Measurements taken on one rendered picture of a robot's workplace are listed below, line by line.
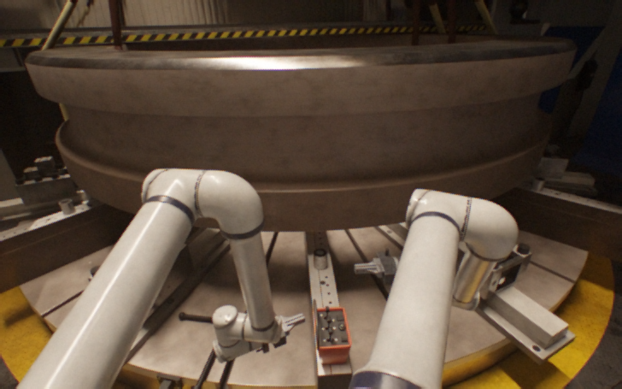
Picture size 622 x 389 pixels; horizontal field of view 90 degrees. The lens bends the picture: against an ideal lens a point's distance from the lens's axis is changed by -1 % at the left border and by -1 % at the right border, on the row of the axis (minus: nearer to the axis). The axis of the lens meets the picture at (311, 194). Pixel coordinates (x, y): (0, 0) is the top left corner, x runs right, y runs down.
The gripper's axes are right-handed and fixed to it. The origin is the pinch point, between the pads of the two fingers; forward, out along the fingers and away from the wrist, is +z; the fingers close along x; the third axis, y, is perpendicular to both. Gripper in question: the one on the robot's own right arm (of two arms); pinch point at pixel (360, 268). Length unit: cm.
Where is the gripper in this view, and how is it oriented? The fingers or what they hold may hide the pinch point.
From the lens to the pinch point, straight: 127.9
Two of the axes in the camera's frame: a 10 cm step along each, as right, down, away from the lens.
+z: -10.0, 0.5, -0.5
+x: 0.6, 4.7, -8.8
